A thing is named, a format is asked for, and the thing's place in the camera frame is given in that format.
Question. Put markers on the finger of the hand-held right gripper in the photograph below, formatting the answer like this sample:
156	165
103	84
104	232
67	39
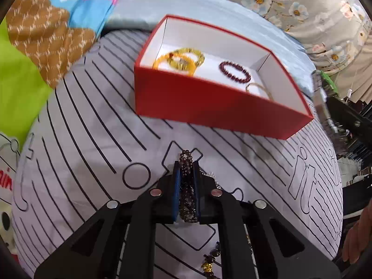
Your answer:
345	112
354	146

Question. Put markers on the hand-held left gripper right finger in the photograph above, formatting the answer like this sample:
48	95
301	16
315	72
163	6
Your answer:
197	191

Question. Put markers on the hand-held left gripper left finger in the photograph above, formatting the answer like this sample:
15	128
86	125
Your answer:
175	191

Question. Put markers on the silver wrist watch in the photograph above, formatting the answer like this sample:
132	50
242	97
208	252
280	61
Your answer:
321	101

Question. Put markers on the red cardboard box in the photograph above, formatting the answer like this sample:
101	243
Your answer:
203	107

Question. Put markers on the gold bangle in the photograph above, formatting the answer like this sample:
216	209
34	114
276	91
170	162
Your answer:
255	84

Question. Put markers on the person's right hand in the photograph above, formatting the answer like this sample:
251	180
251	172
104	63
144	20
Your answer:
356	238

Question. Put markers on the green plastic object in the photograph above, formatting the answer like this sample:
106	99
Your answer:
330	81

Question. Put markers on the beige curtain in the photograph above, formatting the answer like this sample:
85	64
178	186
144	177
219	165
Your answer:
354	78

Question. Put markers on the grey floral sheet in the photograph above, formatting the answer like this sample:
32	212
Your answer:
305	26

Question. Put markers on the grey striped bed sheet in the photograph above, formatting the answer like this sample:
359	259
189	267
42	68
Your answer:
87	151

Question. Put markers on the colourful cartoon printed blanket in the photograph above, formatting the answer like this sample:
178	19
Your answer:
43	35

